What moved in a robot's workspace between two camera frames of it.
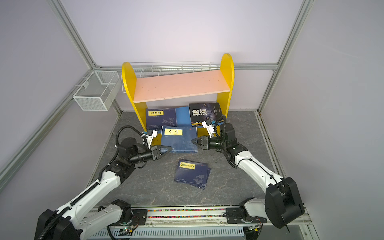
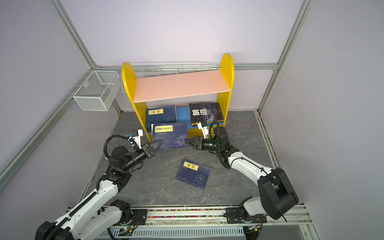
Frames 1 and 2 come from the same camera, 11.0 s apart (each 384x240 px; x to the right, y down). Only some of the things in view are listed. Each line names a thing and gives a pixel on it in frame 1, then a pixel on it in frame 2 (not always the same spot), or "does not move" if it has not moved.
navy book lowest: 195,173 -> 173,134
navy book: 179,138 -> 163,114
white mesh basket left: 99,91 does not move
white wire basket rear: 151,69 does not move
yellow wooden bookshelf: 220,82 does not move
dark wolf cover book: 200,112 does not move
